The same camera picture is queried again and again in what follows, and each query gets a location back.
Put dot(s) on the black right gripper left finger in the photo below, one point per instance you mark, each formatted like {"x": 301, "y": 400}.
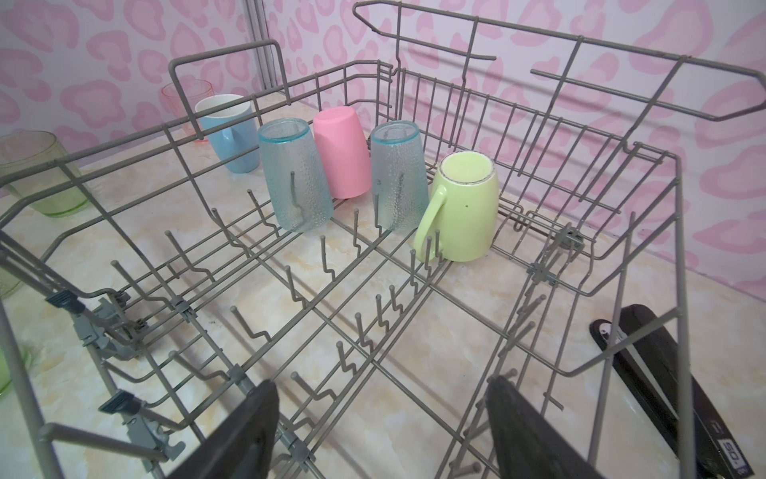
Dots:
{"x": 242, "y": 446}

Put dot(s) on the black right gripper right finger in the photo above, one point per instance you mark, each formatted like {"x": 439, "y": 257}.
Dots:
{"x": 526, "y": 445}

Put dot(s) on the cream green-handled mug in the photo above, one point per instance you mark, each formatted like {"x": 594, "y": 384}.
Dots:
{"x": 460, "y": 220}

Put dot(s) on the teal textured plastic cup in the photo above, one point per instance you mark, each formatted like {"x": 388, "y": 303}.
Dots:
{"x": 399, "y": 175}

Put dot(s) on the pink plastic cup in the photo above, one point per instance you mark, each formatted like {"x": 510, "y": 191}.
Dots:
{"x": 344, "y": 153}

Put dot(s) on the blue handled white mug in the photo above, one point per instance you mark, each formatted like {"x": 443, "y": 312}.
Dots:
{"x": 236, "y": 139}

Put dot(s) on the green transparent glass cup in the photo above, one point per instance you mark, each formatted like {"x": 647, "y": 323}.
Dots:
{"x": 5, "y": 374}

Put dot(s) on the black stapler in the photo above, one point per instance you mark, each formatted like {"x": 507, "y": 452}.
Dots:
{"x": 648, "y": 368}

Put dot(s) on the light green textured cup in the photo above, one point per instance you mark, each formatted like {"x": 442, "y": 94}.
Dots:
{"x": 8, "y": 283}

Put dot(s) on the pale green cup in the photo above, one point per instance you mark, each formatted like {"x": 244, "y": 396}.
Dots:
{"x": 26, "y": 149}

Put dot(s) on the grey wire dish rack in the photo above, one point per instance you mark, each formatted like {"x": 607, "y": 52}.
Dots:
{"x": 629, "y": 141}

